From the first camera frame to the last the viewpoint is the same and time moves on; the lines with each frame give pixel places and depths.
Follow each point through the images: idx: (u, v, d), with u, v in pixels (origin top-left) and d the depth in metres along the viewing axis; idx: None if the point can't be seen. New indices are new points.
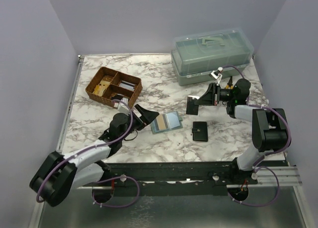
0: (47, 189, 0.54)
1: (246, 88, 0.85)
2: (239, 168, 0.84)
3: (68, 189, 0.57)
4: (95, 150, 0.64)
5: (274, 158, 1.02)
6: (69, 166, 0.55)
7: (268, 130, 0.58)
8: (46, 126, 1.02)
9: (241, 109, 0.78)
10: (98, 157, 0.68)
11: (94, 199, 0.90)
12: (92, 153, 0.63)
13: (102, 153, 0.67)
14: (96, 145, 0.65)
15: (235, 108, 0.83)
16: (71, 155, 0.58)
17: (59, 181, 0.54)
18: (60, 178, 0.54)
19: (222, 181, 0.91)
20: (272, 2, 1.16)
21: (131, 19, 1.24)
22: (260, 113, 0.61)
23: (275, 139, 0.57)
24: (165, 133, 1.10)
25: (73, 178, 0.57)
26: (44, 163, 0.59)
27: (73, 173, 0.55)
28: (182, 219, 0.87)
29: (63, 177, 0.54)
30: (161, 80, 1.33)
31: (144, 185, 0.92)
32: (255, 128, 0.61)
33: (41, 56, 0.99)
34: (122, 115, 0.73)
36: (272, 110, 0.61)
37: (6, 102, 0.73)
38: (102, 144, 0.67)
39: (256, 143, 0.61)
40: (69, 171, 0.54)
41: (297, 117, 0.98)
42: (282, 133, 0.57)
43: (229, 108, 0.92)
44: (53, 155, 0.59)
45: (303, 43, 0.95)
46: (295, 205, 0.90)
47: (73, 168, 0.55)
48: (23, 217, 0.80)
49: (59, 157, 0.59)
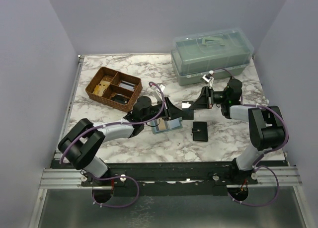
0: (74, 152, 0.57)
1: (238, 88, 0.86)
2: (239, 169, 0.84)
3: (93, 155, 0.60)
4: (120, 125, 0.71)
5: (274, 158, 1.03)
6: (98, 134, 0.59)
7: (265, 129, 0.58)
8: (46, 126, 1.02)
9: (237, 109, 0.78)
10: (121, 134, 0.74)
11: (94, 199, 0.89)
12: (118, 127, 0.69)
13: (124, 130, 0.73)
14: (121, 121, 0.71)
15: (230, 108, 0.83)
16: (101, 124, 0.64)
17: (88, 144, 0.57)
18: (88, 143, 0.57)
19: (222, 181, 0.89)
20: (272, 2, 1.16)
21: (131, 19, 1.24)
22: (256, 112, 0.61)
23: (273, 136, 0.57)
24: (165, 133, 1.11)
25: (98, 146, 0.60)
26: (74, 128, 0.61)
27: (100, 140, 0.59)
28: (182, 219, 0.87)
29: (91, 142, 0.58)
30: (161, 80, 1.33)
31: (144, 185, 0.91)
32: (252, 126, 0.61)
33: (41, 56, 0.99)
34: (145, 99, 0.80)
36: (267, 108, 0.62)
37: (6, 102, 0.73)
38: (127, 122, 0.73)
39: (255, 142, 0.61)
40: (98, 137, 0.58)
41: (297, 116, 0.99)
42: (279, 131, 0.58)
43: (225, 109, 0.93)
44: (83, 121, 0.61)
45: (303, 43, 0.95)
46: (295, 205, 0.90)
47: (101, 136, 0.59)
48: (23, 217, 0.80)
49: (88, 124, 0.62)
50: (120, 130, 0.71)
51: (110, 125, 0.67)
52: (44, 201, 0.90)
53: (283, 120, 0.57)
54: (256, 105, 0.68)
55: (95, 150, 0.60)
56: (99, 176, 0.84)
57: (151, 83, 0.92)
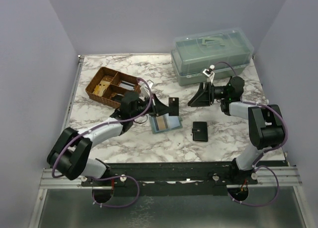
0: (64, 163, 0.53)
1: (239, 86, 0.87)
2: (239, 169, 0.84)
3: (85, 163, 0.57)
4: (108, 126, 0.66)
5: (274, 158, 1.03)
6: (85, 140, 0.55)
7: (265, 128, 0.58)
8: (46, 126, 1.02)
9: (237, 106, 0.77)
10: (110, 134, 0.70)
11: (94, 199, 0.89)
12: (106, 128, 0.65)
13: (113, 129, 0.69)
14: (108, 121, 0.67)
15: (230, 104, 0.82)
16: (87, 130, 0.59)
17: (75, 153, 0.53)
18: (76, 152, 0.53)
19: (222, 181, 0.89)
20: (272, 2, 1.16)
21: (131, 19, 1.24)
22: (256, 111, 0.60)
23: (272, 136, 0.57)
24: (165, 134, 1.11)
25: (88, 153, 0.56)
26: (59, 139, 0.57)
27: (88, 147, 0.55)
28: (182, 219, 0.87)
29: (79, 150, 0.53)
30: (161, 80, 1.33)
31: (144, 185, 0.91)
32: (251, 126, 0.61)
33: (41, 56, 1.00)
34: (133, 93, 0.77)
36: (266, 107, 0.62)
37: (6, 102, 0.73)
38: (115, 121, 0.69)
39: (254, 141, 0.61)
40: (85, 145, 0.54)
41: (297, 116, 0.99)
42: (279, 130, 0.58)
43: (224, 106, 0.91)
44: (67, 131, 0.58)
45: (303, 43, 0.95)
46: (295, 205, 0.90)
47: (89, 143, 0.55)
48: (23, 216, 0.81)
49: (74, 133, 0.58)
50: (109, 130, 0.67)
51: (97, 128, 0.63)
52: (44, 201, 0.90)
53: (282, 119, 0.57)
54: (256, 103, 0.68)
55: (86, 157, 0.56)
56: (98, 176, 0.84)
57: (141, 80, 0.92)
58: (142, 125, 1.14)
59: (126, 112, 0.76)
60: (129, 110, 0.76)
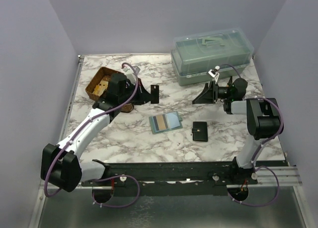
0: (58, 179, 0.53)
1: (242, 88, 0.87)
2: (239, 166, 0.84)
3: (78, 171, 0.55)
4: (91, 124, 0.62)
5: (274, 158, 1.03)
6: (68, 156, 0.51)
7: (261, 117, 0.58)
8: (45, 126, 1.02)
9: (238, 104, 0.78)
10: (99, 128, 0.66)
11: (94, 199, 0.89)
12: (90, 127, 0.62)
13: (100, 124, 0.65)
14: (91, 118, 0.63)
15: (232, 103, 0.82)
16: (67, 141, 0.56)
17: (64, 170, 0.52)
18: (65, 169, 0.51)
19: (222, 181, 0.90)
20: (272, 2, 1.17)
21: (131, 19, 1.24)
22: (253, 102, 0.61)
23: (268, 125, 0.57)
24: (165, 134, 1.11)
25: (78, 162, 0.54)
26: (42, 159, 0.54)
27: (74, 161, 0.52)
28: (182, 219, 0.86)
29: (67, 167, 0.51)
30: (161, 80, 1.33)
31: (144, 185, 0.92)
32: (249, 116, 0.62)
33: (41, 55, 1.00)
34: (119, 74, 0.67)
36: (266, 99, 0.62)
37: (6, 102, 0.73)
38: (98, 114, 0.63)
39: (251, 131, 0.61)
40: (70, 161, 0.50)
41: (297, 116, 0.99)
42: (276, 120, 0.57)
43: (227, 105, 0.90)
44: (48, 149, 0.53)
45: (303, 43, 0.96)
46: (295, 205, 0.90)
47: (73, 157, 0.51)
48: (23, 216, 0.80)
49: (56, 148, 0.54)
50: (95, 127, 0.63)
51: (79, 133, 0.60)
52: (44, 201, 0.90)
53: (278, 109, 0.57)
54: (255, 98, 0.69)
55: (77, 167, 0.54)
56: (97, 178, 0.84)
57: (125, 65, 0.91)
58: (142, 125, 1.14)
59: (115, 97, 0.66)
60: (118, 94, 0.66)
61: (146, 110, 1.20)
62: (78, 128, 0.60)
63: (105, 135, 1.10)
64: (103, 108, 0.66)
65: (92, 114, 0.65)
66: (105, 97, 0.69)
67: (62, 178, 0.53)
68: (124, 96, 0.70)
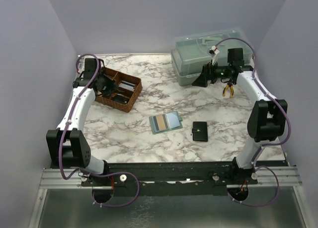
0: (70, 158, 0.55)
1: (239, 51, 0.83)
2: (239, 166, 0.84)
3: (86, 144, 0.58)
4: (81, 101, 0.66)
5: (274, 158, 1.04)
6: (74, 132, 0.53)
7: (265, 124, 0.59)
8: (45, 125, 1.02)
9: (246, 83, 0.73)
10: (89, 104, 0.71)
11: (94, 199, 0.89)
12: (82, 104, 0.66)
13: (88, 100, 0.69)
14: (78, 97, 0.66)
15: (239, 76, 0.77)
16: (67, 122, 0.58)
17: (75, 147, 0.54)
18: (75, 145, 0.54)
19: (222, 181, 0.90)
20: (272, 1, 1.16)
21: (131, 19, 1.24)
22: (264, 107, 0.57)
23: (270, 134, 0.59)
24: (165, 134, 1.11)
25: (84, 137, 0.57)
26: (48, 146, 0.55)
27: (81, 135, 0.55)
28: (182, 219, 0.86)
29: (77, 143, 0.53)
30: (161, 80, 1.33)
31: (144, 185, 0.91)
32: (252, 118, 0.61)
33: (41, 55, 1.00)
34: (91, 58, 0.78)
36: (275, 102, 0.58)
37: (6, 102, 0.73)
38: (83, 91, 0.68)
39: (251, 132, 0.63)
40: (77, 136, 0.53)
41: (297, 116, 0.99)
42: (277, 126, 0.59)
43: (233, 71, 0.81)
44: (50, 134, 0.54)
45: (304, 43, 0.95)
46: (295, 204, 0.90)
47: (79, 132, 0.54)
48: (23, 216, 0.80)
49: (58, 131, 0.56)
50: (86, 103, 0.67)
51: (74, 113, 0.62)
52: (44, 201, 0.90)
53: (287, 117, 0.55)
54: (266, 92, 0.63)
55: (84, 141, 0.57)
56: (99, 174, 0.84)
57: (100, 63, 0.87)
58: (142, 125, 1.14)
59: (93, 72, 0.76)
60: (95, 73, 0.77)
61: (146, 110, 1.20)
62: (70, 109, 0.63)
63: (105, 135, 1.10)
64: (83, 84, 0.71)
65: (76, 93, 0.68)
66: (82, 78, 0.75)
67: (75, 156, 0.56)
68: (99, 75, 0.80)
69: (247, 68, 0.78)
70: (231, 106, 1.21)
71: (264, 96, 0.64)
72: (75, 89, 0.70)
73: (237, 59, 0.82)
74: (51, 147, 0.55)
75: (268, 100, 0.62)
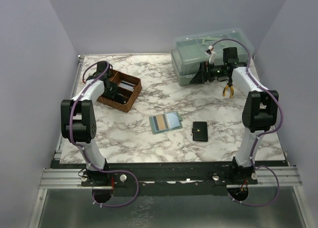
0: (79, 128, 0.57)
1: (233, 49, 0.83)
2: (238, 165, 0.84)
3: (94, 119, 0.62)
4: (92, 87, 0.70)
5: (274, 158, 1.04)
6: (85, 102, 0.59)
7: (258, 114, 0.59)
8: (45, 125, 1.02)
9: (240, 77, 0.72)
10: (98, 94, 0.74)
11: (94, 199, 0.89)
12: (93, 89, 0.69)
13: (98, 90, 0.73)
14: (90, 83, 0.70)
15: (233, 71, 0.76)
16: (80, 95, 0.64)
17: (85, 116, 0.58)
18: (85, 114, 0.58)
19: (221, 181, 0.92)
20: (272, 1, 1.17)
21: (131, 19, 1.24)
22: (256, 97, 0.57)
23: (263, 123, 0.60)
24: (165, 133, 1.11)
25: (93, 111, 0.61)
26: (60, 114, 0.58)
27: (91, 106, 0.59)
28: (182, 219, 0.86)
29: (87, 112, 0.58)
30: (161, 80, 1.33)
31: (144, 185, 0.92)
32: (246, 108, 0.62)
33: (41, 55, 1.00)
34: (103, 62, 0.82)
36: (267, 92, 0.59)
37: (6, 102, 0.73)
38: (95, 80, 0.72)
39: (245, 122, 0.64)
40: (88, 105, 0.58)
41: (297, 116, 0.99)
42: (270, 116, 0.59)
43: (228, 67, 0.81)
44: (64, 103, 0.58)
45: (304, 42, 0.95)
46: (295, 204, 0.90)
47: (89, 102, 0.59)
48: (23, 217, 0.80)
49: (71, 103, 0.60)
50: (96, 90, 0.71)
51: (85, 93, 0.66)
52: (44, 201, 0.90)
53: (278, 106, 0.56)
54: (258, 84, 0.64)
55: (92, 115, 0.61)
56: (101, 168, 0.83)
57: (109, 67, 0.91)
58: (142, 125, 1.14)
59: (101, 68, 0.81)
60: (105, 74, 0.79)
61: (146, 110, 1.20)
62: (85, 88, 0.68)
63: (105, 135, 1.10)
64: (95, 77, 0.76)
65: (88, 81, 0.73)
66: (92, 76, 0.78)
67: (83, 128, 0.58)
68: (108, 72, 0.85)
69: (242, 63, 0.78)
70: (231, 106, 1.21)
71: (256, 88, 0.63)
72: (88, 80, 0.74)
73: (231, 57, 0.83)
74: (63, 115, 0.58)
75: (260, 90, 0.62)
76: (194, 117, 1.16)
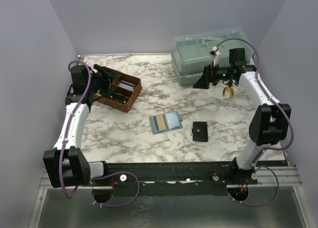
0: (70, 178, 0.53)
1: (241, 52, 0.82)
2: (239, 167, 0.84)
3: (84, 161, 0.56)
4: (75, 118, 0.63)
5: (274, 158, 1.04)
6: (71, 151, 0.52)
7: (267, 130, 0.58)
8: (45, 126, 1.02)
9: (249, 85, 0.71)
10: (84, 120, 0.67)
11: (94, 199, 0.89)
12: (76, 121, 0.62)
13: (83, 116, 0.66)
14: (71, 114, 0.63)
15: (243, 77, 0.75)
16: (64, 140, 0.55)
17: (75, 167, 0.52)
18: (74, 164, 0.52)
19: (222, 181, 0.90)
20: (272, 1, 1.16)
21: (131, 19, 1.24)
22: (266, 112, 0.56)
23: (272, 138, 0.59)
24: (165, 134, 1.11)
25: (82, 155, 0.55)
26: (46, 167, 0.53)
27: (79, 153, 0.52)
28: (182, 219, 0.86)
29: (75, 162, 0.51)
30: (161, 80, 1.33)
31: (144, 185, 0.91)
32: (254, 122, 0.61)
33: (41, 56, 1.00)
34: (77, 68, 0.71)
36: (278, 106, 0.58)
37: (6, 102, 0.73)
38: (76, 107, 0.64)
39: (252, 136, 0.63)
40: (75, 155, 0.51)
41: (296, 116, 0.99)
42: (279, 132, 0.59)
43: (236, 70, 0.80)
44: (47, 155, 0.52)
45: (303, 43, 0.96)
46: (295, 204, 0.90)
47: (77, 150, 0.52)
48: (23, 216, 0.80)
49: (56, 151, 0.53)
50: (80, 119, 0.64)
51: (69, 130, 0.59)
52: (44, 201, 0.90)
53: (289, 123, 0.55)
54: (270, 96, 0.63)
55: (82, 158, 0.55)
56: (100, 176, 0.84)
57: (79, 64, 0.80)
58: (142, 125, 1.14)
59: (83, 86, 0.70)
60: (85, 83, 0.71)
61: (146, 110, 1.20)
62: (66, 126, 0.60)
63: (105, 135, 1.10)
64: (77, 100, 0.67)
65: (69, 109, 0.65)
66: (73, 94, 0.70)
67: (75, 176, 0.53)
68: (90, 87, 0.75)
69: (250, 67, 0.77)
70: (231, 106, 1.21)
71: (267, 100, 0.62)
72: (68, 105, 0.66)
73: (239, 60, 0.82)
74: (50, 167, 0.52)
75: (271, 103, 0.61)
76: (194, 117, 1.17)
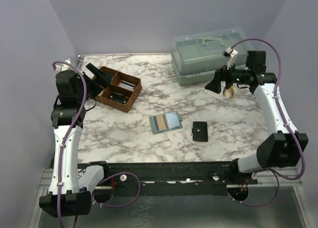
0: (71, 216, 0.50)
1: (262, 55, 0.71)
2: (239, 170, 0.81)
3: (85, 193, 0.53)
4: (67, 149, 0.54)
5: None
6: (70, 196, 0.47)
7: (277, 158, 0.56)
8: (45, 126, 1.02)
9: (267, 101, 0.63)
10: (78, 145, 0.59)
11: (94, 199, 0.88)
12: (68, 153, 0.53)
13: (76, 143, 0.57)
14: (62, 144, 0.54)
15: (259, 89, 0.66)
16: (58, 184, 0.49)
17: (76, 209, 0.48)
18: (74, 207, 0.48)
19: (221, 181, 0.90)
20: (272, 1, 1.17)
21: (132, 19, 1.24)
22: (279, 142, 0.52)
23: (279, 164, 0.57)
24: (165, 133, 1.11)
25: (83, 192, 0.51)
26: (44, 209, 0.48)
27: (78, 195, 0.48)
28: (182, 219, 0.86)
29: (75, 206, 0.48)
30: (161, 80, 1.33)
31: (144, 185, 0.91)
32: (265, 147, 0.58)
33: (41, 56, 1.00)
34: (64, 74, 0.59)
36: (293, 136, 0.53)
37: (6, 102, 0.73)
38: (67, 133, 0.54)
39: (260, 158, 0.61)
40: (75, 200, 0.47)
41: (297, 116, 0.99)
42: (289, 160, 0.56)
43: (253, 78, 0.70)
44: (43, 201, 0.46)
45: (303, 43, 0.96)
46: (295, 205, 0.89)
47: (75, 195, 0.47)
48: (23, 216, 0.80)
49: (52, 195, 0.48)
50: (73, 149, 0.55)
51: (62, 168, 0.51)
52: None
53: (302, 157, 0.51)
54: (286, 122, 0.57)
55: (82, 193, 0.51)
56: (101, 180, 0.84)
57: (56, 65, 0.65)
58: (142, 125, 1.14)
59: (72, 98, 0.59)
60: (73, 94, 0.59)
61: (146, 110, 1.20)
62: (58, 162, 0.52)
63: (105, 135, 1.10)
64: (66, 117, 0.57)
65: (59, 136, 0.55)
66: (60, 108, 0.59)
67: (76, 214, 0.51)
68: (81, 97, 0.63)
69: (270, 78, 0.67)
70: (231, 107, 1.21)
71: (282, 126, 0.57)
72: (56, 130, 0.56)
73: (257, 65, 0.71)
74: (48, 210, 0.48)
75: (286, 130, 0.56)
76: (194, 117, 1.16)
